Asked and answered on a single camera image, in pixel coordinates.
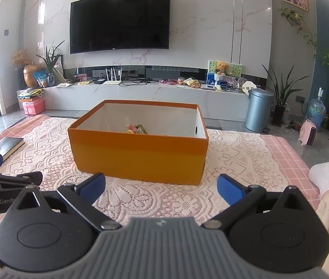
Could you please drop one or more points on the pink checked mat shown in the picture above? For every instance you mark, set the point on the pink checked mat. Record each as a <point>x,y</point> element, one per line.
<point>286,157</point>

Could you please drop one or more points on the brown teddy bear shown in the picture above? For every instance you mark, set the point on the brown teddy bear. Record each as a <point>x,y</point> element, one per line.
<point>221,68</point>

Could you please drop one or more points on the blue water jug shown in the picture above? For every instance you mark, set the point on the blue water jug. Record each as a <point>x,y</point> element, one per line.
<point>316,109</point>

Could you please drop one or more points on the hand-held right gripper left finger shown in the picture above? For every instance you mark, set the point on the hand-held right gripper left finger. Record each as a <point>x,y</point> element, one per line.
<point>90,186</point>

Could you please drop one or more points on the green plant in glass vase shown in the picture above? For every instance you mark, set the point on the green plant in glass vase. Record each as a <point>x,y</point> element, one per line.
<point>51,64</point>

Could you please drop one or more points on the hanging trailing vine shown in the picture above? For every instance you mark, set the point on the hanging trailing vine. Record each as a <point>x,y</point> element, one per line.
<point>295,17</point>

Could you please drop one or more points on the dried flowers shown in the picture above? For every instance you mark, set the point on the dried flowers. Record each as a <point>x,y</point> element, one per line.
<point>20,58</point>

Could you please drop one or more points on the white round gadget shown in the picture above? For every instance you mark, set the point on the white round gadget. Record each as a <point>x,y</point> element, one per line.
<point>248,87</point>

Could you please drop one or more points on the black television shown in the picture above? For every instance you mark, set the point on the black television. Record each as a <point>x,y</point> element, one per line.
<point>121,20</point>

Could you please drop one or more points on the blue snack bag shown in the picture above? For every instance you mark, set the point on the blue snack bag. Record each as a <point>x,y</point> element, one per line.
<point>41,79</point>

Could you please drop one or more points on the white router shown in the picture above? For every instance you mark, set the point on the white router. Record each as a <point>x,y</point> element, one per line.
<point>112,81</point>

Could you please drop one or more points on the orange cardboard box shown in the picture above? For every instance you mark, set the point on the orange cardboard box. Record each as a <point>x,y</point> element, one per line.
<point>138,157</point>

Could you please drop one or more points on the black notebook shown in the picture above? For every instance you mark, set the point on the black notebook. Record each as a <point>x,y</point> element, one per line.
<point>7,148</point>

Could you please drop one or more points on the teddy bear gift box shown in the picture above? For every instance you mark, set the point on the teddy bear gift box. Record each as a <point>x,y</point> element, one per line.
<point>235,71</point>

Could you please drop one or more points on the white lace tablecloth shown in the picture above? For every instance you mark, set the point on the white lace tablecloth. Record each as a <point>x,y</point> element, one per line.
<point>240,157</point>

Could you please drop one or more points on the black set-top box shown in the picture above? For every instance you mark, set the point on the black set-top box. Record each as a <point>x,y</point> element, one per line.
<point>99,81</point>

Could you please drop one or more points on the white marble television bench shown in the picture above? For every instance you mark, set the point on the white marble television bench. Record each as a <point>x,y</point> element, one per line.
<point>153,96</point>

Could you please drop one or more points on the stack of papers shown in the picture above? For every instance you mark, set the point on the stack of papers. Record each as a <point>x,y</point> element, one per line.
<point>30,93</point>

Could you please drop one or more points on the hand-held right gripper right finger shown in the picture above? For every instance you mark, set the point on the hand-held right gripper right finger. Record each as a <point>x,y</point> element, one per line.
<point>230,189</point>

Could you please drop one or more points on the blue white round tin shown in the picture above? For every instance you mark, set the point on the blue white round tin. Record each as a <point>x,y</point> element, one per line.
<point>221,86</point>

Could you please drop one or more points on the pink heater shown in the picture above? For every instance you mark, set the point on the pink heater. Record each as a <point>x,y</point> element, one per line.
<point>307,132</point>

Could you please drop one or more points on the clear bag of yellow snacks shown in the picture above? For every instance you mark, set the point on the clear bag of yellow snacks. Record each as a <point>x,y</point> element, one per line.
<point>189,82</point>

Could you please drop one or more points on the long-leaved potted plant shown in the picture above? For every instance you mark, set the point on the long-leaved potted plant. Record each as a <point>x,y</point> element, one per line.
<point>280,107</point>

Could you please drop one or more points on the small pink photo card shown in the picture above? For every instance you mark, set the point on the small pink photo card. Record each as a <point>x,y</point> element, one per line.
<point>81,78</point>

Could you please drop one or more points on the pink box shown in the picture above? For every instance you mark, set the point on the pink box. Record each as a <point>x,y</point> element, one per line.
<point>33,107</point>

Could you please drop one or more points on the gold vase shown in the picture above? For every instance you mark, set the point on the gold vase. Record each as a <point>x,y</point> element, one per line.
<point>31,75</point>

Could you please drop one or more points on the grey metal trash can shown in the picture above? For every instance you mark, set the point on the grey metal trash can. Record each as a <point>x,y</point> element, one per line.
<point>259,110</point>

